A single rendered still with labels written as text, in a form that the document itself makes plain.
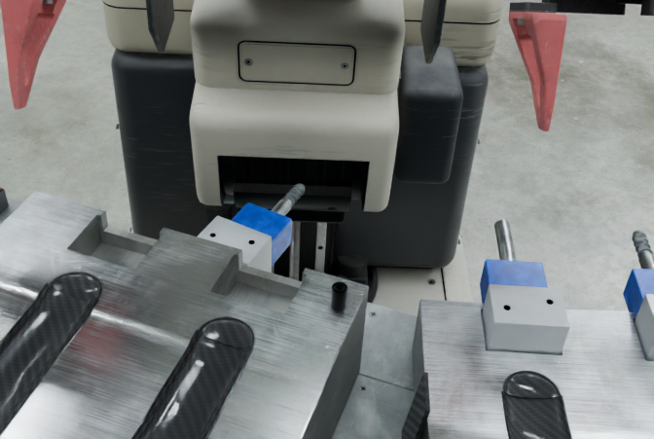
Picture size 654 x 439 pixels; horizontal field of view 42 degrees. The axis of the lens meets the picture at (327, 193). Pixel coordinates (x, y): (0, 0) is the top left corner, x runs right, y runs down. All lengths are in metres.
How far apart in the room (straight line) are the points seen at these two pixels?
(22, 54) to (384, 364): 0.33
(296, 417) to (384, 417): 0.13
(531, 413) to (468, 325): 0.08
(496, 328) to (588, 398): 0.07
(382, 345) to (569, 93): 1.97
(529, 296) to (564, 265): 1.38
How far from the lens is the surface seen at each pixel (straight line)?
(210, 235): 0.66
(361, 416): 0.61
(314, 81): 0.90
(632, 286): 0.66
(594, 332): 0.63
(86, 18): 2.84
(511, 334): 0.58
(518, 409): 0.57
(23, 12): 0.54
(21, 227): 0.63
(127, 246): 0.64
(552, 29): 0.52
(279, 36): 0.87
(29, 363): 0.56
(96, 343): 0.55
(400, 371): 0.64
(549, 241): 2.02
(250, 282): 0.60
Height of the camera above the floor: 1.29
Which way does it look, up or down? 39 degrees down
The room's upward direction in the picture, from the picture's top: 3 degrees clockwise
